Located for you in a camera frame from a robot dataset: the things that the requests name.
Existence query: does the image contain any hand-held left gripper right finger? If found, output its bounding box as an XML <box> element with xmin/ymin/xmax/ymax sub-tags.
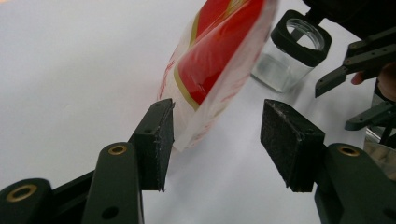
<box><xmin>260</xmin><ymin>98</ymin><xmax>327</xmax><ymax>193</ymax></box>

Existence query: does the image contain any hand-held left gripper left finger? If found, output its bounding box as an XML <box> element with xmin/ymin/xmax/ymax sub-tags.
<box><xmin>128</xmin><ymin>98</ymin><xmax>176</xmax><ymax>192</ymax></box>

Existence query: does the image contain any clear jar with black lid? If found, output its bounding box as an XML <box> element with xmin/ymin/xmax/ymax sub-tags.
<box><xmin>250</xmin><ymin>8</ymin><xmax>333</xmax><ymax>94</ymax></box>

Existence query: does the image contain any white plastic bag red label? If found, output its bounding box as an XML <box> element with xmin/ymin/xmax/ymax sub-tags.
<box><xmin>158</xmin><ymin>0</ymin><xmax>279</xmax><ymax>153</ymax></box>

